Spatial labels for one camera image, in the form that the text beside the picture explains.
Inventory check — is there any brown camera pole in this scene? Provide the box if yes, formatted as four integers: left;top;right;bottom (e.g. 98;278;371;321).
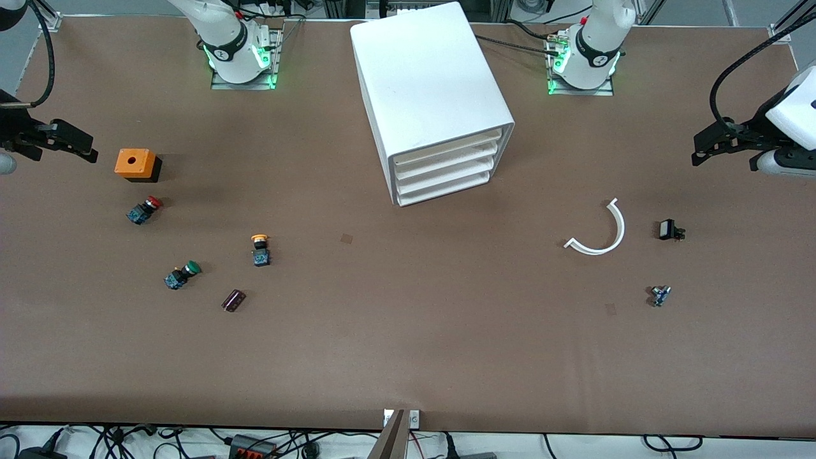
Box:
368;409;409;459

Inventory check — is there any red mushroom push button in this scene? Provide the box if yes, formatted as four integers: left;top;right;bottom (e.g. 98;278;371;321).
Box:
126;196;164;225

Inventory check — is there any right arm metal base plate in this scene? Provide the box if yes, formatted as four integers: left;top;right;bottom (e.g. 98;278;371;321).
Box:
210;29;282;91

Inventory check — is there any white drawer cabinet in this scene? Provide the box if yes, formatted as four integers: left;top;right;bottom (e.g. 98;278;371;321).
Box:
350;1;514;207

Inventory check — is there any orange button enclosure box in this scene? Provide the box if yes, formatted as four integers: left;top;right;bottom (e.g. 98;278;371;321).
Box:
115;149;163;184

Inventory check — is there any black orange power strip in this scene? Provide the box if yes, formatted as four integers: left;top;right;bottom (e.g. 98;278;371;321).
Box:
229;434;279;459

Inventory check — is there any black looped floor cable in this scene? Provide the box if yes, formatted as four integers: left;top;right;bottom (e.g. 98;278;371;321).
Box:
643;435;703;453

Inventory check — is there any green mushroom push button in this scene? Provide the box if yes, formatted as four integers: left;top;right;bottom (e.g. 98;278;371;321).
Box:
164;261;202;291

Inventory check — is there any black cable behind cabinet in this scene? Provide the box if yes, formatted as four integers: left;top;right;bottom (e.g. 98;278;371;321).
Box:
475;35;565;57

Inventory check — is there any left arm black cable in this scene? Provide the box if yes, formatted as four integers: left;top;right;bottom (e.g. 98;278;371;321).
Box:
710;25;816;128

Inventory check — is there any white plastic drawer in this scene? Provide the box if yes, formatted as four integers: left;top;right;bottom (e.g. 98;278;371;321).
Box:
395;171;492;206
390;129;504;168
394;158;495;194
392;143;499;181

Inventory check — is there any white curved plastic strip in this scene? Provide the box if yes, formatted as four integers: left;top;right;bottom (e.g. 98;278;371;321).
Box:
564;198;626;256

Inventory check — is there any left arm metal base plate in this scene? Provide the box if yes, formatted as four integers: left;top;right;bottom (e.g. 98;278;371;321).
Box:
547;32;616;97

